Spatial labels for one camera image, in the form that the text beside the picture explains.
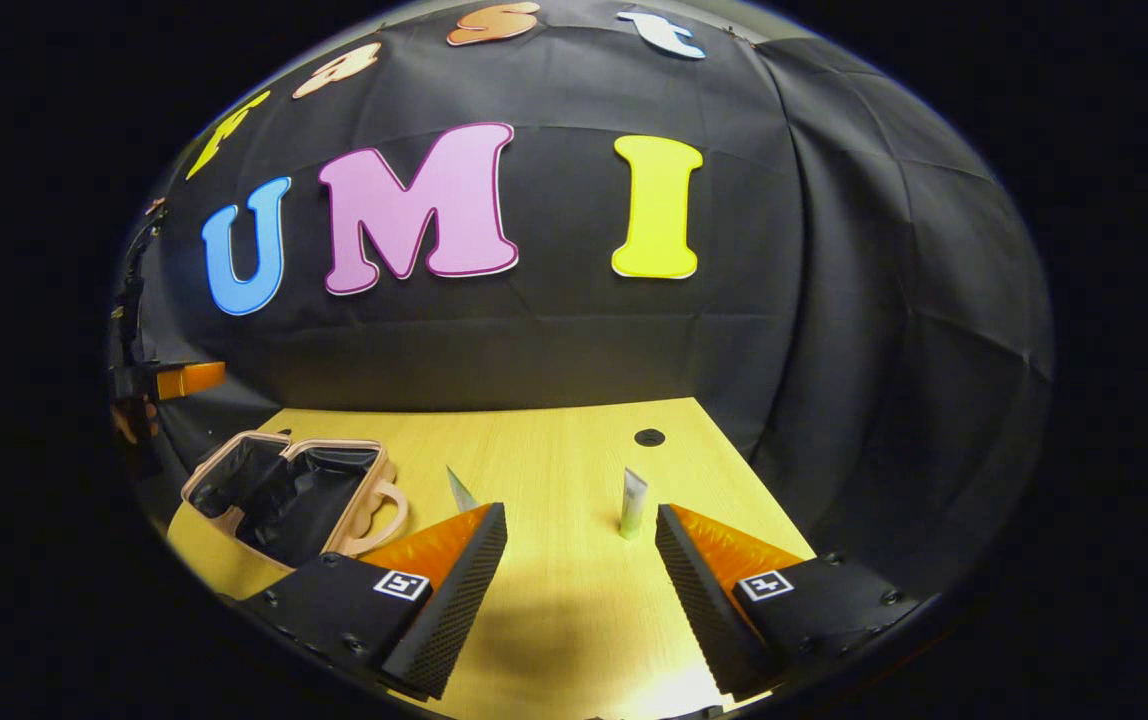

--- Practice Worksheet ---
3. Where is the grey tube with green cap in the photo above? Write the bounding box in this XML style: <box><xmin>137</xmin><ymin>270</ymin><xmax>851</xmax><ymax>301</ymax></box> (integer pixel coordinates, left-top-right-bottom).
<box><xmin>618</xmin><ymin>468</ymin><xmax>649</xmax><ymax>541</ymax></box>

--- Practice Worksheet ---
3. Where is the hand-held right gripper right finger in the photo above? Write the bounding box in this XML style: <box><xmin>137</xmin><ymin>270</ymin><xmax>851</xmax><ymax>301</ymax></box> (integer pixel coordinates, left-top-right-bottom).
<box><xmin>654</xmin><ymin>504</ymin><xmax>938</xmax><ymax>699</ymax></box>

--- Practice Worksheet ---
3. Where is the black backdrop cloth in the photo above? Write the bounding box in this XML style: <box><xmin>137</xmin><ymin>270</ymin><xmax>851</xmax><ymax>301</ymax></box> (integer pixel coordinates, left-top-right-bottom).
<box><xmin>109</xmin><ymin>0</ymin><xmax>1055</xmax><ymax>601</ymax></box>

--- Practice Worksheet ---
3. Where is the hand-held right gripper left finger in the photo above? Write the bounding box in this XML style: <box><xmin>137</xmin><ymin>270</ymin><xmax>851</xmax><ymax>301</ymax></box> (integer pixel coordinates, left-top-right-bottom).
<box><xmin>234</xmin><ymin>503</ymin><xmax>509</xmax><ymax>701</ymax></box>

